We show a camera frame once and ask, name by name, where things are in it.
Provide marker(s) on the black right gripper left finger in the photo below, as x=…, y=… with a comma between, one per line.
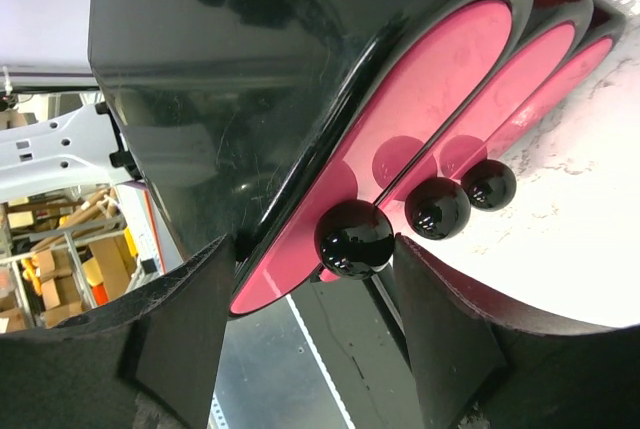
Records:
x=148, y=359

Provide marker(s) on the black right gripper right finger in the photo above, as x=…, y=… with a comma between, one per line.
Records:
x=482, y=359

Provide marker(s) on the black pink drawer organizer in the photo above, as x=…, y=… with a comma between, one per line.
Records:
x=313, y=132

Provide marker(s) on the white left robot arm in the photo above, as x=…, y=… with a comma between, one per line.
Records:
x=82, y=147

